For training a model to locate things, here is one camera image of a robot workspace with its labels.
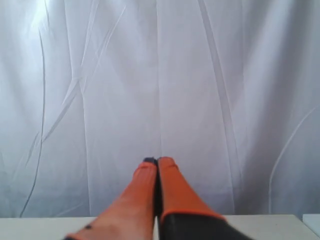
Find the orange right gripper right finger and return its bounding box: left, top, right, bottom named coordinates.
left=158, top=157, right=251, bottom=240

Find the white backdrop curtain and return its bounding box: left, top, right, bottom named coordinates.
left=0, top=0, right=320, bottom=218

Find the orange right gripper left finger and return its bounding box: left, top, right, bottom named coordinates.
left=65, top=157, right=158, bottom=240

